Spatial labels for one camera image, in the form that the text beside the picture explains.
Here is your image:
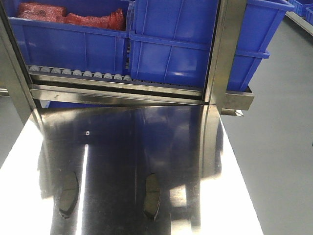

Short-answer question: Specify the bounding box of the brake pad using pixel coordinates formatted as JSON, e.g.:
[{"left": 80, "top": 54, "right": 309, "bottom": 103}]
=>
[
  {"left": 59, "top": 171, "right": 79, "bottom": 219},
  {"left": 143, "top": 173, "right": 161, "bottom": 220}
]

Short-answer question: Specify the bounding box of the blue bin under table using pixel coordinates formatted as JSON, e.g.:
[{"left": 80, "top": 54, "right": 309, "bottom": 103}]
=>
[{"left": 40, "top": 100, "right": 104, "bottom": 108}]

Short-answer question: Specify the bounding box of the left blue plastic bin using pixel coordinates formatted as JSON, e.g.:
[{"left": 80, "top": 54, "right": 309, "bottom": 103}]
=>
[{"left": 2, "top": 0, "right": 129, "bottom": 74}]

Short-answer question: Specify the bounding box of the blue plastic bin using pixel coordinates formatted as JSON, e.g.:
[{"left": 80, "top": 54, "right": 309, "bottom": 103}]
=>
[
  {"left": 129, "top": 0, "right": 294, "bottom": 92},
  {"left": 2, "top": 0, "right": 129, "bottom": 74}
]

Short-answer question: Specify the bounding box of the stainless steel rack frame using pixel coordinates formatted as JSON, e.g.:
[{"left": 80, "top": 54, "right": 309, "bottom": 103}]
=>
[{"left": 0, "top": 0, "right": 254, "bottom": 123}]

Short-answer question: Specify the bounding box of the grey roller conveyor track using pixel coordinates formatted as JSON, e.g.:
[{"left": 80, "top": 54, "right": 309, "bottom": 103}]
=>
[{"left": 27, "top": 65, "right": 133, "bottom": 81}]

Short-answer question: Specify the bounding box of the right blue plastic bin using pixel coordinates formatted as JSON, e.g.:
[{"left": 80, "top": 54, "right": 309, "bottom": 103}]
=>
[{"left": 129, "top": 0, "right": 294, "bottom": 92}]

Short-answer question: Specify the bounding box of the red bubble wrap bag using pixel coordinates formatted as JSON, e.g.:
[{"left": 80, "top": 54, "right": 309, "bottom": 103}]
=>
[{"left": 17, "top": 2, "right": 126, "bottom": 31}]

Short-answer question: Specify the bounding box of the blue bins far right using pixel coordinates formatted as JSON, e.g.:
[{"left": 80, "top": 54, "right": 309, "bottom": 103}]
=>
[{"left": 289, "top": 0, "right": 313, "bottom": 24}]

